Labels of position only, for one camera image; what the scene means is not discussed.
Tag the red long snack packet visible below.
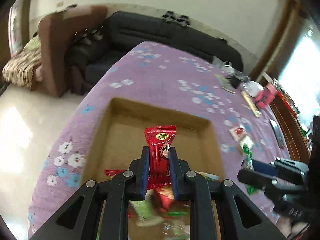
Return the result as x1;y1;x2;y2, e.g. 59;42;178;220
104;170;124;180

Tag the green small snack packet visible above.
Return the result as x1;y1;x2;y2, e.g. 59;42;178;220
241;143;258;196

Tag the red character snack packet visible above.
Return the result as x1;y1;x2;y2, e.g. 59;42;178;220
144;125;177;190

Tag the white green snack packet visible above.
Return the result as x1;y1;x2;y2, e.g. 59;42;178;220
130;200;163;228

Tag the black smartphone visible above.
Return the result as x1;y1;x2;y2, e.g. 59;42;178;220
270;119;285;148

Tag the dark red candy packet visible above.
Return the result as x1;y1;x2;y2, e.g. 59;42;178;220
153;185;175;211

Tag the beige square snack packet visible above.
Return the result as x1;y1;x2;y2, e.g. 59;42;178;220
237;135;254;154

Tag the shallow cardboard tray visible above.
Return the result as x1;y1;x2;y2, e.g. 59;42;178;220
78;98;225;239

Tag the white red snack packet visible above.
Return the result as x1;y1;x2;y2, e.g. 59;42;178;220
228;125;247;142

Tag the beige long snack bar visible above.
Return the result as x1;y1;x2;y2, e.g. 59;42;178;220
241;91;261;118

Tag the white cup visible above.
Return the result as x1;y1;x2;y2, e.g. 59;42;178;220
246;81;264;98

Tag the black binder clip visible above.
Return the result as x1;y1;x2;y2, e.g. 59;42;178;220
228;76;241;89

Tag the purple floral tablecloth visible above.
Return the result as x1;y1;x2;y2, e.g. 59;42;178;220
28;42;289;236

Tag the black leather sofa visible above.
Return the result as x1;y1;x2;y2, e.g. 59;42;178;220
65;11;244;95

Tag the patterned blanket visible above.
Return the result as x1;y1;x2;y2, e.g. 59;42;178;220
2;35;42;90

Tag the brown armchair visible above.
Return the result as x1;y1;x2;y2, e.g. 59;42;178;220
36;4;107;97

